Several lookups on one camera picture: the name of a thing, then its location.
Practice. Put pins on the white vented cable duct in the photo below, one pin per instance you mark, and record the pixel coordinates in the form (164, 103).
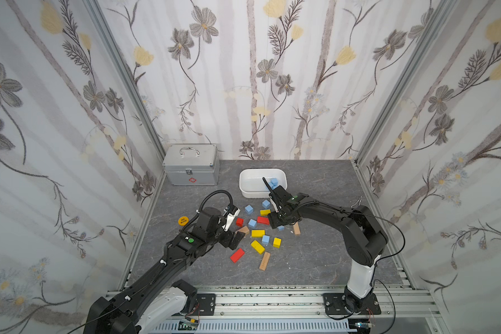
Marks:
(255, 326)

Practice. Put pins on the yellow flat block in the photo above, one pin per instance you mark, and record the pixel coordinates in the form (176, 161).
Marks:
(258, 233)

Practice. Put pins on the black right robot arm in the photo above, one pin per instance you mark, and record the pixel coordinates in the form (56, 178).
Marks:
(363, 236)

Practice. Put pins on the white plastic tub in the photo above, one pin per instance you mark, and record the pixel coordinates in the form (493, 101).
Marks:
(251, 182)

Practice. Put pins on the yellow long block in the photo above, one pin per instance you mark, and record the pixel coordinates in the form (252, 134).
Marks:
(260, 249)

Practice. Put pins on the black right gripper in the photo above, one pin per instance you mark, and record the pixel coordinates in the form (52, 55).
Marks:
(279, 199)

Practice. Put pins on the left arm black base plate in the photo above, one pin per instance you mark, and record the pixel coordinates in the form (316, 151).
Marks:
(200, 305)

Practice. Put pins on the silver first aid case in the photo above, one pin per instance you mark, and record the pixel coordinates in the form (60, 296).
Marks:
(192, 164)

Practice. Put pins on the red rectangular block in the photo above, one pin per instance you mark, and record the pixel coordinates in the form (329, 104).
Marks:
(263, 220)

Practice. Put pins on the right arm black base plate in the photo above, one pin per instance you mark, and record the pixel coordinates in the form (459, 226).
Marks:
(340, 304)

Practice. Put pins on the natural wood long block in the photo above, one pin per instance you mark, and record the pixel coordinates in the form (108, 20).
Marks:
(265, 261)
(296, 229)

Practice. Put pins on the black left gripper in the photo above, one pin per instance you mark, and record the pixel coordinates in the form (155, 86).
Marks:
(232, 234)

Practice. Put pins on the yellow big blind chip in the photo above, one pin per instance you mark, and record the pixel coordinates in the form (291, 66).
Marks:
(182, 221)

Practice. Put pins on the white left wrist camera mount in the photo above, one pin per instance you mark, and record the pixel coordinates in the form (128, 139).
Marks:
(231, 213)

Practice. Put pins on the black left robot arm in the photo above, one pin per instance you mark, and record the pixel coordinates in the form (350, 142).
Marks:
(121, 314)

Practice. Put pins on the yellow cube block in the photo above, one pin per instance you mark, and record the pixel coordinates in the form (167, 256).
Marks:
(277, 242)

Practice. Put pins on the red long block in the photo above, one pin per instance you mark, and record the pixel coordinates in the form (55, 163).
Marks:
(237, 255)

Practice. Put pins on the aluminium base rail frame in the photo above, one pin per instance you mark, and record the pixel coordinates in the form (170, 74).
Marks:
(403, 310)

